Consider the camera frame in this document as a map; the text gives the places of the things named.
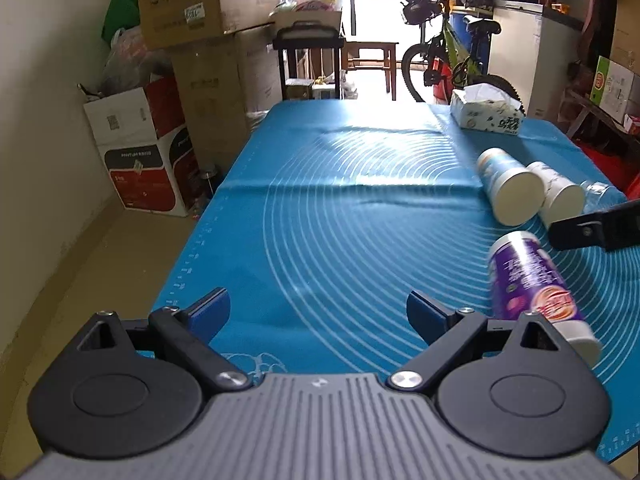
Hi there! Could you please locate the white tissue pack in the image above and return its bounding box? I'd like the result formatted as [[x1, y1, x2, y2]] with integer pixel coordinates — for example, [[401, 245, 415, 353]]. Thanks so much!
[[450, 84, 524, 136]]

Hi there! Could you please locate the green white carton box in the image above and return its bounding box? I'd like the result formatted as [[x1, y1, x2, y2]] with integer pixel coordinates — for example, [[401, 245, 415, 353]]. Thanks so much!
[[590, 55, 640, 125]]

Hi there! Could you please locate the blue silicone baking mat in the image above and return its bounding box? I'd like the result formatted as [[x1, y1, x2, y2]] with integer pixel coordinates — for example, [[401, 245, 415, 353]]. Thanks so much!
[[156, 101, 639, 479]]

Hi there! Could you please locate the clear plastic cup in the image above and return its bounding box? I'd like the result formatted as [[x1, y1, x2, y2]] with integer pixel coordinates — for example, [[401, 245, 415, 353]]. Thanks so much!
[[580, 180, 627, 214]]

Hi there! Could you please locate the tall brown cardboard box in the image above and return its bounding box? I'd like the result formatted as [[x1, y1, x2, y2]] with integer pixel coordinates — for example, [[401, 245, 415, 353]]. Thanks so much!
[[168, 26, 282, 171]]

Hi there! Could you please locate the black metal stand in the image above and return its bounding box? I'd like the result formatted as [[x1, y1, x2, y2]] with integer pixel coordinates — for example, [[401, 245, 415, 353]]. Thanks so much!
[[272, 21, 345, 101]]

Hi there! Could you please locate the white chest freezer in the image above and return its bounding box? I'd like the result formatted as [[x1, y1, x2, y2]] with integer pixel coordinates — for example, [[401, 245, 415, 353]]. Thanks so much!
[[488, 0, 582, 122]]

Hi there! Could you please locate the green bag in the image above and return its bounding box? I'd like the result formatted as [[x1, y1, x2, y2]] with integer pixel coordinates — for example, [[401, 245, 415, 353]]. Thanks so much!
[[101, 0, 140, 44]]

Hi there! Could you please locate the wooden stool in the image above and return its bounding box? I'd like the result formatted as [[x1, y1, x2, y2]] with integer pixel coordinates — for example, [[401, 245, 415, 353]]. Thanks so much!
[[342, 39, 398, 101]]

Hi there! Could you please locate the purple paper cup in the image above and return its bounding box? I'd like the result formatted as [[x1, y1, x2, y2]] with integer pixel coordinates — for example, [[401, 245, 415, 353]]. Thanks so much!
[[488, 231, 602, 366]]

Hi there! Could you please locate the blue white paper cup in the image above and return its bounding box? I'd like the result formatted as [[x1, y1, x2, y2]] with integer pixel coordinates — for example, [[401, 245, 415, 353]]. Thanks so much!
[[476, 148, 546, 226]]

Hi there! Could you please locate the red white appliance box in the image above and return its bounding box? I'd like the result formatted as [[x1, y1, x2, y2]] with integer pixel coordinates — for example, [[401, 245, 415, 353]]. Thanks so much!
[[84, 76, 204, 217]]

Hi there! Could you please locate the green black bicycle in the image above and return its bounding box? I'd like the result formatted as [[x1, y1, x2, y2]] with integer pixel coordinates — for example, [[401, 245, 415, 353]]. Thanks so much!
[[400, 0, 522, 104]]

